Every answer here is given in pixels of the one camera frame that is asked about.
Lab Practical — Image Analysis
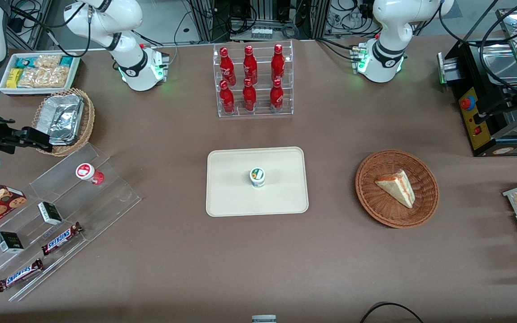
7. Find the green gum bottle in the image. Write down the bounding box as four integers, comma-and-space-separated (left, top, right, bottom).
249, 167, 266, 189

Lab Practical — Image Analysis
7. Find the silver foil tray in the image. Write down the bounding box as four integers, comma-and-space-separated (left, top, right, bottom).
33, 94, 85, 146

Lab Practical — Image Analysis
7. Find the red gum bottle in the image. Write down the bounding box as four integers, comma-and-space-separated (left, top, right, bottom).
75, 163, 105, 185

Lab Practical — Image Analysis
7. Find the beige plastic tray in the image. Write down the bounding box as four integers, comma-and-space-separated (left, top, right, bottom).
206, 147, 309, 218

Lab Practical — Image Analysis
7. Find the black machine with red button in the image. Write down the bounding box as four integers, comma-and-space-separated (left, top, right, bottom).
437, 9, 517, 157

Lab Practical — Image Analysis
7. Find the light tan wicker basket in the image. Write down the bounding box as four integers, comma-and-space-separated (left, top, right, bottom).
31, 88, 96, 157

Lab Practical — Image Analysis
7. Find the clear bag of crackers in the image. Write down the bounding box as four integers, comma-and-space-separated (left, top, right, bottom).
34, 54, 61, 69
18, 66, 69, 88

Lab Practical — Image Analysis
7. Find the small black box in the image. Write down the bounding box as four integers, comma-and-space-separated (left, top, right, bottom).
0, 231, 25, 254
38, 201, 63, 226

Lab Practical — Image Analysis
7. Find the white snack bin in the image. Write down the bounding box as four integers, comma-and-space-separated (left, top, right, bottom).
0, 52, 81, 96

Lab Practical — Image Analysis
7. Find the clear acrylic tiered stand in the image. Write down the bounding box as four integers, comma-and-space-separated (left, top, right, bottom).
0, 143, 142, 302

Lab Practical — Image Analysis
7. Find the brown Snickers bar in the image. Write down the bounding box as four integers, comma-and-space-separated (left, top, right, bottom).
0, 259, 44, 292
41, 222, 84, 256

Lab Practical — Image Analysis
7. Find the wrapped triangle sandwich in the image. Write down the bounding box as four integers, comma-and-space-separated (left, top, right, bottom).
374, 169, 416, 209

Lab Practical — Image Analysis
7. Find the brown round wicker basket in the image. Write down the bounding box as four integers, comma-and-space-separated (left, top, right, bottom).
355, 149, 440, 229

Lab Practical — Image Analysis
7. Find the red cola bottle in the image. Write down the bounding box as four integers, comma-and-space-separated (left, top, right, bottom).
243, 45, 258, 85
271, 44, 285, 82
242, 78, 257, 112
219, 47, 237, 86
270, 79, 284, 111
219, 80, 235, 113

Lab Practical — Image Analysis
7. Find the clear acrylic bottle rack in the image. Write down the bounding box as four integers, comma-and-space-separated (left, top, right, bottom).
213, 39, 294, 118

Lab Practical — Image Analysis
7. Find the black cable loop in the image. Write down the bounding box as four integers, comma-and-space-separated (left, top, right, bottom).
359, 302, 425, 323

